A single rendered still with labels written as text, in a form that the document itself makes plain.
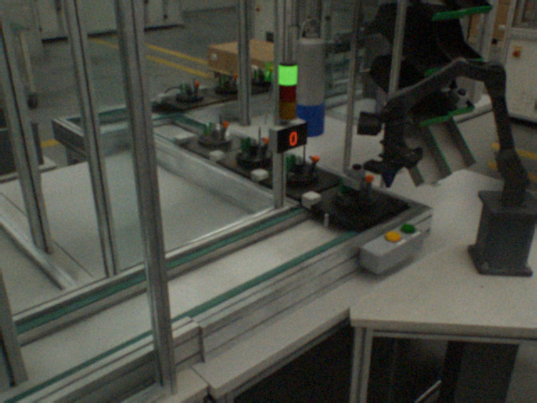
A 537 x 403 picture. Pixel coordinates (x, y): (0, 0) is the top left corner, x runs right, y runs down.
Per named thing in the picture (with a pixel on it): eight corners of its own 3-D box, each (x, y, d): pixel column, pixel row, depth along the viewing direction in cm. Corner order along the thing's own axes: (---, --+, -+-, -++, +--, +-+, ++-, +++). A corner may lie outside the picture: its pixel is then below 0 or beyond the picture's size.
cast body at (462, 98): (463, 112, 189) (473, 96, 184) (454, 114, 187) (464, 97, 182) (447, 96, 193) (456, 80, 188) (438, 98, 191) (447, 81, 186)
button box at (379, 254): (422, 248, 165) (424, 230, 162) (377, 274, 152) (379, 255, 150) (403, 239, 170) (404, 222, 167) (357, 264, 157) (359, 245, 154)
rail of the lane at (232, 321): (430, 235, 180) (434, 205, 176) (205, 363, 127) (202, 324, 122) (415, 228, 184) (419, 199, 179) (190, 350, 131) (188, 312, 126)
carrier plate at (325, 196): (408, 208, 178) (409, 202, 177) (358, 232, 163) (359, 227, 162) (350, 185, 194) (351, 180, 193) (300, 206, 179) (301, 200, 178)
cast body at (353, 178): (367, 186, 174) (369, 166, 171) (358, 191, 172) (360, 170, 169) (347, 179, 180) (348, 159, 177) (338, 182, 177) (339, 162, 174)
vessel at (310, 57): (330, 102, 265) (334, 18, 248) (309, 107, 256) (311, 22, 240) (309, 96, 274) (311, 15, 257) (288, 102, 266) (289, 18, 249)
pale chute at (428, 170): (444, 179, 189) (452, 174, 185) (415, 187, 183) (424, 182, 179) (408, 107, 196) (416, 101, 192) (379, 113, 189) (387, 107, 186)
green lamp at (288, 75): (300, 82, 157) (300, 65, 154) (287, 86, 154) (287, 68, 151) (288, 80, 160) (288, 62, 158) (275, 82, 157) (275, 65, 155)
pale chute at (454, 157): (467, 168, 198) (477, 162, 194) (441, 175, 192) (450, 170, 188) (433, 100, 205) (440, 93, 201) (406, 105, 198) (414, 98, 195)
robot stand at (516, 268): (532, 277, 159) (548, 214, 150) (479, 274, 160) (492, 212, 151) (516, 250, 172) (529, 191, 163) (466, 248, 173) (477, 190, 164)
